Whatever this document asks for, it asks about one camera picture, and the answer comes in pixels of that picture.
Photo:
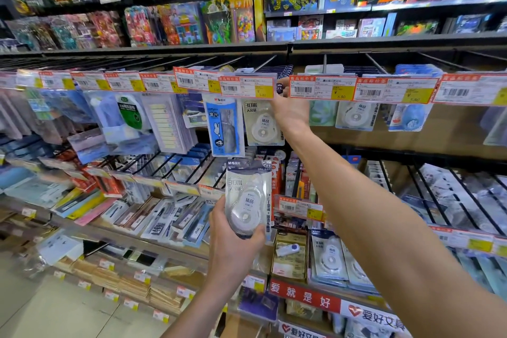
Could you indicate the person's right hand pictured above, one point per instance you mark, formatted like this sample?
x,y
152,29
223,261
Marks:
x,y
293,116

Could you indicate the person's left hand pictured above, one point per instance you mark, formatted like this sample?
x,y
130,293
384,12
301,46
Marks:
x,y
233,254

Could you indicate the green correction tape packet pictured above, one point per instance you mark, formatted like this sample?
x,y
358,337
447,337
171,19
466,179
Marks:
x,y
323,114

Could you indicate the row of white correction tapes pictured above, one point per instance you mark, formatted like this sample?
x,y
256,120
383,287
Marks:
x,y
263,128

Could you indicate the white correction tape packet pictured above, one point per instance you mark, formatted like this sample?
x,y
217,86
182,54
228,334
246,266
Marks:
x,y
356,116
245,199

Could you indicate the pile of white correction tapes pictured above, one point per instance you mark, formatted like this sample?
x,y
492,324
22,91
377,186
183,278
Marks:
x,y
328,258

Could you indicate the bunch of blue correction tapes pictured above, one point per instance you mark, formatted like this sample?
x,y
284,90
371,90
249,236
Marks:
x,y
412,118

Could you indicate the person's left forearm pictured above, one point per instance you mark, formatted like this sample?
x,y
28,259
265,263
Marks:
x,y
198,310

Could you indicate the person's right forearm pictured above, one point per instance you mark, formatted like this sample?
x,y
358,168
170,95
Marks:
x,y
376,231

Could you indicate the red shelf label strip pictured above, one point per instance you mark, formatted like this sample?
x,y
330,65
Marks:
x,y
305,296

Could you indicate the small white blue device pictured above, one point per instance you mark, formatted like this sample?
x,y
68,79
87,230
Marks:
x,y
288,250

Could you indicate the dark purple packet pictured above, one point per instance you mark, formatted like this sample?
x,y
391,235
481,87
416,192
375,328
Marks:
x,y
257,304

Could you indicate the row of orange price tags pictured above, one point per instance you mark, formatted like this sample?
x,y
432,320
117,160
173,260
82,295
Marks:
x,y
299,207
245,86

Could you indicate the gold box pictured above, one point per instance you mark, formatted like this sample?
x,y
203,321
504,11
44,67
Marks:
x,y
289,266

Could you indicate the row of white red packets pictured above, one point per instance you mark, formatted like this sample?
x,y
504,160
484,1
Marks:
x,y
277,179

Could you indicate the blue ruler packet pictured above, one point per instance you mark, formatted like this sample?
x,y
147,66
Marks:
x,y
222,128

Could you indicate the pile of pen packets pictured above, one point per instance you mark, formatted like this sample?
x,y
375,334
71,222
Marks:
x,y
158,223

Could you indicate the dark blue card packet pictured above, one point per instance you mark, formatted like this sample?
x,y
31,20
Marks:
x,y
194,116

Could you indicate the row of white card packets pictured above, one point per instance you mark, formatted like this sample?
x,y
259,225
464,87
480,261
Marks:
x,y
376,175

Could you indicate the row of blue white packets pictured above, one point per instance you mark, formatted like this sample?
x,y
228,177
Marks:
x,y
182,163

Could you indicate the stacks of brown envelopes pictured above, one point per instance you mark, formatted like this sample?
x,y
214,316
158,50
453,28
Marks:
x,y
130,286

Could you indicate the white index tab packet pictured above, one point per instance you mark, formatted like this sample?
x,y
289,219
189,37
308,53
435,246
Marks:
x,y
166,124

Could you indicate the row of colourful toy packets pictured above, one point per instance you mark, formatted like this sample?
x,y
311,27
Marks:
x,y
186,25

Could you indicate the pile of yellow pink packets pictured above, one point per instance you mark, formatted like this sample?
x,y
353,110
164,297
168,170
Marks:
x,y
85,207

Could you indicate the green label tape packet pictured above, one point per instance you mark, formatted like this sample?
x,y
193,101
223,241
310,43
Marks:
x,y
128,112

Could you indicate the white paper pack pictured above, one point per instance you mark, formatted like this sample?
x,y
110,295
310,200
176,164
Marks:
x,y
59,248

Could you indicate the rows of grey white packets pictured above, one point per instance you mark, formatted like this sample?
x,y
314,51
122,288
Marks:
x,y
455,199

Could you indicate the row of clear hanging packets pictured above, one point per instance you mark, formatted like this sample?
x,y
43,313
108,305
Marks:
x,y
47,112

